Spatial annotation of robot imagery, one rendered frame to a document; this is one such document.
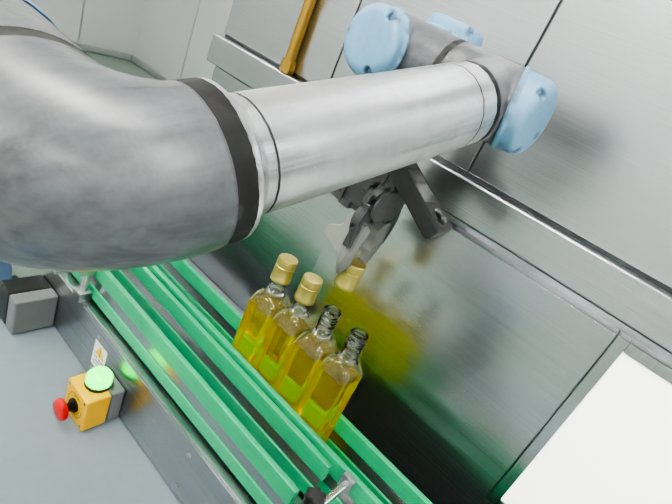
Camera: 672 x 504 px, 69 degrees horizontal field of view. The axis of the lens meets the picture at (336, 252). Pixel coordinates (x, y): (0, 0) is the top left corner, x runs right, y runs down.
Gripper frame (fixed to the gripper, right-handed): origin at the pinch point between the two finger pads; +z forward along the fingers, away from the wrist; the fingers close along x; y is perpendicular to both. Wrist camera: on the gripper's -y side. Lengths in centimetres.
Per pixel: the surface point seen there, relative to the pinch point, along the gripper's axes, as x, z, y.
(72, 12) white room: -207, 96, 585
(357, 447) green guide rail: -3.8, 27.6, -14.1
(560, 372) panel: -13.2, -1.3, -30.0
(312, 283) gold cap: 1.3, 6.3, 4.4
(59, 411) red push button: 26, 43, 23
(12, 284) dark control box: 24, 40, 54
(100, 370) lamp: 19.9, 37.4, 24.6
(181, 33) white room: -291, 69, 503
